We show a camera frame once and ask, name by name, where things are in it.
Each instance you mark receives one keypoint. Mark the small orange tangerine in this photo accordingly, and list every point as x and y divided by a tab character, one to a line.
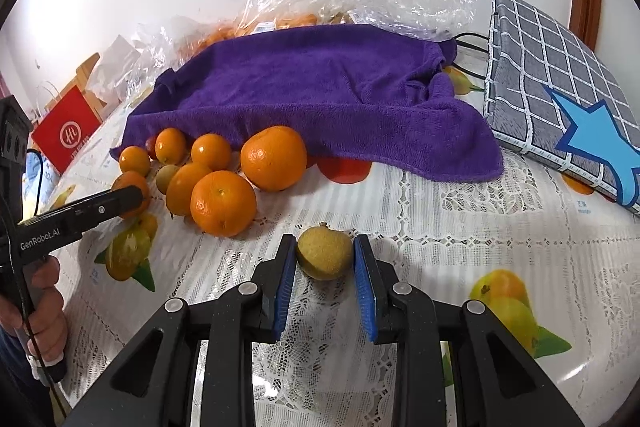
213	151

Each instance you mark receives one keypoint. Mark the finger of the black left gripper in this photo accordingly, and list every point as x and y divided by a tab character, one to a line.
84	214

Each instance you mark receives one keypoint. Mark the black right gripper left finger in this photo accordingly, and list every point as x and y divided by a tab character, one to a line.
151	382

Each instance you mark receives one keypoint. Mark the orange behind gripper finger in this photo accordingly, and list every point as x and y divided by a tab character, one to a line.
133	178

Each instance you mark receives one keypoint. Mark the small dark red fruit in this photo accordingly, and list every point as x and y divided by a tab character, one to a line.
150	146

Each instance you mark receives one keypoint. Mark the small orange kumquat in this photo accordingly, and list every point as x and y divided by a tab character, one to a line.
170	147

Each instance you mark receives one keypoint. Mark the left hand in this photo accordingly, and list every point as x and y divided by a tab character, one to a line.
48	321

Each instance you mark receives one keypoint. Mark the small orange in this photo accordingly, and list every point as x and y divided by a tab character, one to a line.
134	159

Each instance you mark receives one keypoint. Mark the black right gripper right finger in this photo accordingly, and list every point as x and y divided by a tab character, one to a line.
496	381

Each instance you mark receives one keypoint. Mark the small green fruit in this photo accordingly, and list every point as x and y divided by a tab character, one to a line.
164	177

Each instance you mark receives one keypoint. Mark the large orange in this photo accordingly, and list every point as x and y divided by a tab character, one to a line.
223	204
274	159

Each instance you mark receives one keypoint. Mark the white plastic bag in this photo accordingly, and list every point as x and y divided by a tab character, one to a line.
108	79

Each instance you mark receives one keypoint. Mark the purple towel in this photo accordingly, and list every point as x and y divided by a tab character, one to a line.
351	91

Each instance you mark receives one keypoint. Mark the medium orange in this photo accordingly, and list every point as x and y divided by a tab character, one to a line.
181	185

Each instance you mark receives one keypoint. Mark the large orange back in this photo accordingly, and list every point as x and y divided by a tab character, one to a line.
274	159

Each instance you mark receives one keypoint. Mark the small yellow-green round fruit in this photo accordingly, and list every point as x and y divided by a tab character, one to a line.
324	254

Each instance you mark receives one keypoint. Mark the bag of oranges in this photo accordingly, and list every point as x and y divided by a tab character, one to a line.
199	39

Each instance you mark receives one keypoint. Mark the large orange front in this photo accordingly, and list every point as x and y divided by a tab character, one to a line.
223	204

